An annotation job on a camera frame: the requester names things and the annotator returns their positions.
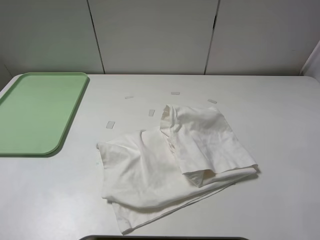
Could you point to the white short sleeve t-shirt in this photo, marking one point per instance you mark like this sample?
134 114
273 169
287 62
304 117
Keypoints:
192 153

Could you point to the green plastic tray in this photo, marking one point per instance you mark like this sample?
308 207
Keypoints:
37 110

